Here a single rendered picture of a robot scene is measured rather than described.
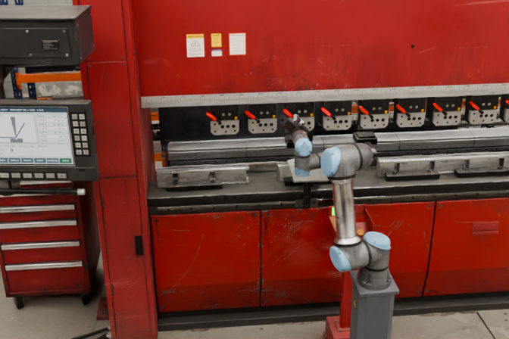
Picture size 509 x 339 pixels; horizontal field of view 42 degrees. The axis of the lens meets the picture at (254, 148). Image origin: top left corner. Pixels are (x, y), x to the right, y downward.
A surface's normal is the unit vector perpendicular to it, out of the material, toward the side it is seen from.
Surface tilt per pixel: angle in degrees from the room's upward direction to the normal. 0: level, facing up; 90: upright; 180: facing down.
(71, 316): 0
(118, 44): 90
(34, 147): 90
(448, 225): 90
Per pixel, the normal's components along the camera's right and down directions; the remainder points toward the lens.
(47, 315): -0.01, -0.92
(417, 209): 0.09, 0.40
